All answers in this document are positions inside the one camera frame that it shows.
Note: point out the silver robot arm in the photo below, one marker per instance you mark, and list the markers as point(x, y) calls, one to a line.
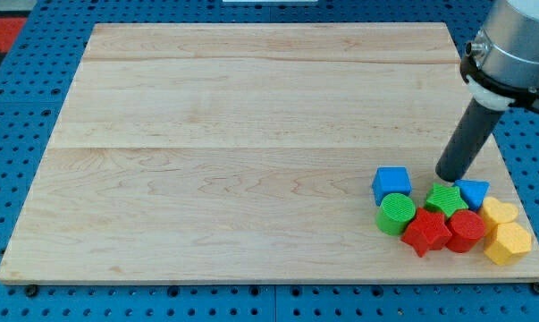
point(501, 63)

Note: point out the yellow hexagon block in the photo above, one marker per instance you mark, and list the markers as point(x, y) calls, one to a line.
point(506, 244)

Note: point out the wooden board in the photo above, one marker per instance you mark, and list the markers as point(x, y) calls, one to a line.
point(244, 154)

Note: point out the blue cube block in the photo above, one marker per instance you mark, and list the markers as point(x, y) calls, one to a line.
point(391, 179)

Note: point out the green cylinder block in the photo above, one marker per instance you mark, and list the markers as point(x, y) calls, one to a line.
point(394, 213)

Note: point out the red star block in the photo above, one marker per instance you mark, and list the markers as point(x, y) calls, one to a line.
point(427, 231)

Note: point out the green star block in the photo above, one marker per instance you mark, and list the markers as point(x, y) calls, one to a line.
point(444, 199)

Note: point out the blue triangle block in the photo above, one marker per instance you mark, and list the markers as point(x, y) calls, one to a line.
point(472, 192)

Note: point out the red cylinder block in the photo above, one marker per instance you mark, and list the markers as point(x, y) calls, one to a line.
point(467, 229)

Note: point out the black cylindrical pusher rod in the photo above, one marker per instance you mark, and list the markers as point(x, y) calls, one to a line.
point(473, 130)

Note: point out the yellow heart block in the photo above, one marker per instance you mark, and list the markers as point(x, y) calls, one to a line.
point(494, 212)

